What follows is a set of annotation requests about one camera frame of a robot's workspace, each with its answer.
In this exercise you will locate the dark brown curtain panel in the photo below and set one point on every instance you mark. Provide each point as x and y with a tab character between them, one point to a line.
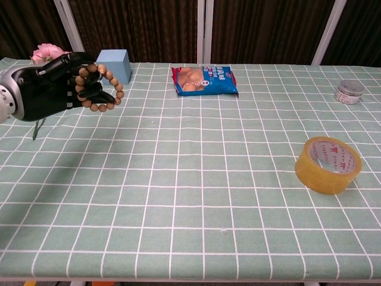
26	24
363	29
134	26
268	29

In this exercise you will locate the blue snack bag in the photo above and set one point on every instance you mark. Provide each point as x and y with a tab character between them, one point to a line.
205	82

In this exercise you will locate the white partition frame post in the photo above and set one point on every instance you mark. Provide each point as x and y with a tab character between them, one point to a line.
73	32
205	29
329	32

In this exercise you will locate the yellow packing tape roll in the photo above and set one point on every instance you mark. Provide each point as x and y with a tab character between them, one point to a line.
315	178

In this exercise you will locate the green checked tablecloth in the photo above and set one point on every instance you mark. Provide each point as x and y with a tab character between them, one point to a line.
190	208

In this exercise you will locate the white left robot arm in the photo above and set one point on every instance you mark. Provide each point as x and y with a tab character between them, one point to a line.
3	104

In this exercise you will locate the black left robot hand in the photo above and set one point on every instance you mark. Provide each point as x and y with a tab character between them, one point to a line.
41	89

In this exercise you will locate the small clear glitter jar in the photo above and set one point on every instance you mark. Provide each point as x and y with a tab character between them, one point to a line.
349	92

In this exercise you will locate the pink artificial flower bouquet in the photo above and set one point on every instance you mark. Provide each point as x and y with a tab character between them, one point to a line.
44	50

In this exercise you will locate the light blue cube box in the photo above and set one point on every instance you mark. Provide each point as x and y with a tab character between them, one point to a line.
119	64

